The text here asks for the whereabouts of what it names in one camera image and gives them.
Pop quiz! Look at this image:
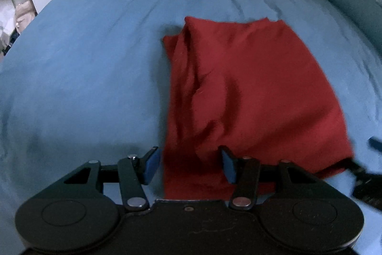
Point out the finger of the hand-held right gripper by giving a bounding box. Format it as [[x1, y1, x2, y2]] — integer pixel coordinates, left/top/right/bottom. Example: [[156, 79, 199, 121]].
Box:
[[348, 159, 382, 208], [368, 136, 382, 153]]

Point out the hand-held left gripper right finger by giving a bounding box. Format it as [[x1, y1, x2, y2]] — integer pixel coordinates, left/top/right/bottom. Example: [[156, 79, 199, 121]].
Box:
[[219, 145, 321, 210]]

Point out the red long-sleeved sweater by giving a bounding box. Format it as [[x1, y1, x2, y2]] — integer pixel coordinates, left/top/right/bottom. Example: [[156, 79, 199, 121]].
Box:
[[162, 16, 354, 200]]

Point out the dark bag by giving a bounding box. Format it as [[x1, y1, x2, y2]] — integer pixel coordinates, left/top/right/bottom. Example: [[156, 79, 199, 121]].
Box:
[[0, 30, 19, 57]]

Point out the bed with blue sheet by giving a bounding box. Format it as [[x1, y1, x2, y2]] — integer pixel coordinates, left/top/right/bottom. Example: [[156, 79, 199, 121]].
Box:
[[0, 0, 382, 255]]

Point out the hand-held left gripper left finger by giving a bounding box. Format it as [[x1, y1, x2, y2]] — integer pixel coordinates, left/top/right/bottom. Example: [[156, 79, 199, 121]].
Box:
[[63, 146, 162, 212]]

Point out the beige cloth bag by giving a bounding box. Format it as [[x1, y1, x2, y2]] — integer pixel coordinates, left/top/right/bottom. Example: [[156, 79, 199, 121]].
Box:
[[13, 0, 38, 35]]

